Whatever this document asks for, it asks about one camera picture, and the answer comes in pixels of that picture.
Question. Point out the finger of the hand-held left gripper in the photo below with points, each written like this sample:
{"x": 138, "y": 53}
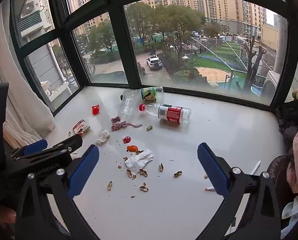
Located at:
{"x": 68, "y": 143}
{"x": 36, "y": 146}

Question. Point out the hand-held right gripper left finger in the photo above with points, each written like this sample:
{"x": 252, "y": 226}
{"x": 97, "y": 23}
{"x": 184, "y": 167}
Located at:
{"x": 83, "y": 170}

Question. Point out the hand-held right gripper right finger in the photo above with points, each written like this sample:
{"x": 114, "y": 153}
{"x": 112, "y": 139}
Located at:
{"x": 211, "y": 167}

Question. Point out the red label plastic bottle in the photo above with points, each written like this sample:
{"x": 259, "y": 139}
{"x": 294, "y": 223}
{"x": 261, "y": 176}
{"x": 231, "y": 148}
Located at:
{"x": 172, "y": 113}

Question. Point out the clear plastic cup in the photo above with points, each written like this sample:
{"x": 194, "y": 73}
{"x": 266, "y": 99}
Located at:
{"x": 127, "y": 105}

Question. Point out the person's left hand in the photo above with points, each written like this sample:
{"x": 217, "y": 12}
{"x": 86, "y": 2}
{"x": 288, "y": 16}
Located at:
{"x": 1, "y": 214}

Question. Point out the red and white snack wrapper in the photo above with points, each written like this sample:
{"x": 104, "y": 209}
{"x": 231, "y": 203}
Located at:
{"x": 80, "y": 126}

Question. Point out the scattered peanut shells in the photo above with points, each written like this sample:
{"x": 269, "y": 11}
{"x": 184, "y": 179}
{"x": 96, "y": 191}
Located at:
{"x": 178, "y": 174}

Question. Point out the small crumpled tissue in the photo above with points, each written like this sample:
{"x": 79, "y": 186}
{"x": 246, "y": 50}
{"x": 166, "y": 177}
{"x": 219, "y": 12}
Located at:
{"x": 103, "y": 137}

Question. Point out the small red packet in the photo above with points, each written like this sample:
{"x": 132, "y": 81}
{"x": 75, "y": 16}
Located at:
{"x": 95, "y": 109}

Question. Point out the white curtain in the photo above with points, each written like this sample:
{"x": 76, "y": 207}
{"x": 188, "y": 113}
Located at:
{"x": 18, "y": 92}

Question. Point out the white cigarette tan filter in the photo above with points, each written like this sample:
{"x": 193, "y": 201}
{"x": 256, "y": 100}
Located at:
{"x": 255, "y": 167}

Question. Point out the red round candy wrapper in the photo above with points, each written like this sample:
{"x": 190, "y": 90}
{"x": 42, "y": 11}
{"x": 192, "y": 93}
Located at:
{"x": 126, "y": 139}

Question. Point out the orange peel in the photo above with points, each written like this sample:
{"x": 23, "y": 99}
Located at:
{"x": 132, "y": 148}

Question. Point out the large white tissue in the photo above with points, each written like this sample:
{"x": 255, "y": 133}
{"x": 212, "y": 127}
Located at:
{"x": 139, "y": 160}

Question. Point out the dark speckled round object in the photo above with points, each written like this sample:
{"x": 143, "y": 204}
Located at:
{"x": 276, "y": 175}

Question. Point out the pale blue cloth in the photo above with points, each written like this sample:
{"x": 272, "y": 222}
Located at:
{"x": 292, "y": 212}

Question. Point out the dark cloth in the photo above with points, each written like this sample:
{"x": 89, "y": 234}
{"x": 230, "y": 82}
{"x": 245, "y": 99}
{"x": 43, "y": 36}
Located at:
{"x": 289, "y": 115}

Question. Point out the green label plastic bottle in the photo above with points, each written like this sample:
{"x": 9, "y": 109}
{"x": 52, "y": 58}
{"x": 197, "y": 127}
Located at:
{"x": 149, "y": 94}

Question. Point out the white parked car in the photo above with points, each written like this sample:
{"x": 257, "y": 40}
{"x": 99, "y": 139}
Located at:
{"x": 154, "y": 62}

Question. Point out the outdoor air conditioner unit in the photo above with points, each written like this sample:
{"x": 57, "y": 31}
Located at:
{"x": 28, "y": 13}

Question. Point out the dark window frame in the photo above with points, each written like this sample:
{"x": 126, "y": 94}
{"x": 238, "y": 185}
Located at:
{"x": 118, "y": 42}

